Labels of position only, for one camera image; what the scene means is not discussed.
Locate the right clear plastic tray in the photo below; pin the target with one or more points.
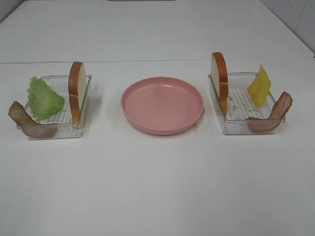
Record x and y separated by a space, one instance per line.
242 116

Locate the green lettuce leaf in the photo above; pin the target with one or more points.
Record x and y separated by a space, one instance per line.
43 101

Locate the yellow cheese slice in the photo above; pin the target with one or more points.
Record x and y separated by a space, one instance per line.
259 88

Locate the clear plastic tray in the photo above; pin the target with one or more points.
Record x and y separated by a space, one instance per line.
59 125
242 116

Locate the pink round plate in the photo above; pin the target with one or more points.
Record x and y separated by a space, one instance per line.
162 105

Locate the left clear plastic tray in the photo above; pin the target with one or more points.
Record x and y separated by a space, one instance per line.
59 125

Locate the bread slice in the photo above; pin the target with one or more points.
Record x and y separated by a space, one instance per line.
77 84
220 78

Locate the bacon strip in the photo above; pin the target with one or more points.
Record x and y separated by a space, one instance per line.
22 118
279 110

